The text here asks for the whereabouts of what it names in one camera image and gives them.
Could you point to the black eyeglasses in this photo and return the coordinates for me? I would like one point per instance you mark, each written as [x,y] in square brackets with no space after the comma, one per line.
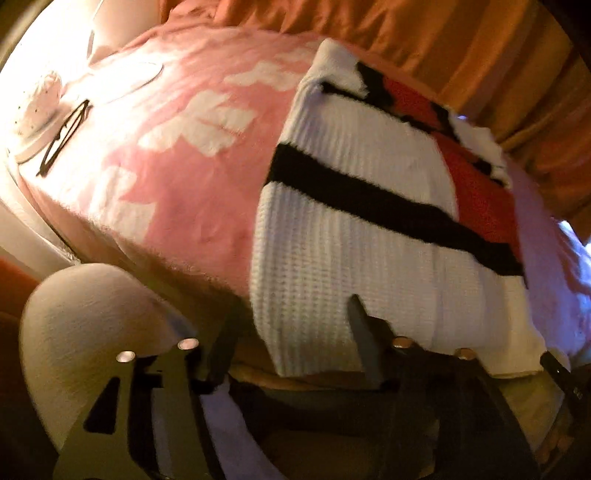
[62,136]

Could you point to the pale lilac cloth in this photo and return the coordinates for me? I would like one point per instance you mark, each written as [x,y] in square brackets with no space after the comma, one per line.
[221,415]

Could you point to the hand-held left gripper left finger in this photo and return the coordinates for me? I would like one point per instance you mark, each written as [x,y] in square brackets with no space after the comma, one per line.
[221,350]

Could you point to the orange curtain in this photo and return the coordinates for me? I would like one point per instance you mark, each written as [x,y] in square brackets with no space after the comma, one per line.
[461,50]

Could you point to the pink blanket with white print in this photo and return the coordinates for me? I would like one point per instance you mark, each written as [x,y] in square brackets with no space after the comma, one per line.
[175,175]

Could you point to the white dotted cap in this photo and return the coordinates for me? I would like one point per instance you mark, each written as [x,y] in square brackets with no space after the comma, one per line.
[39,106]

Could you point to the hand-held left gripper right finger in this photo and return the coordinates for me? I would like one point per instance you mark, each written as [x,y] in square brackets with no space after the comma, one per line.
[365,344]

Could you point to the white knit sweater black stripes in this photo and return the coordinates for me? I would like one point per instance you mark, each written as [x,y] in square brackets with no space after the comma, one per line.
[351,240]

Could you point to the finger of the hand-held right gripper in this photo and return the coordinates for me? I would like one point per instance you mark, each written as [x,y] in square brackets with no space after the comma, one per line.
[561,371]

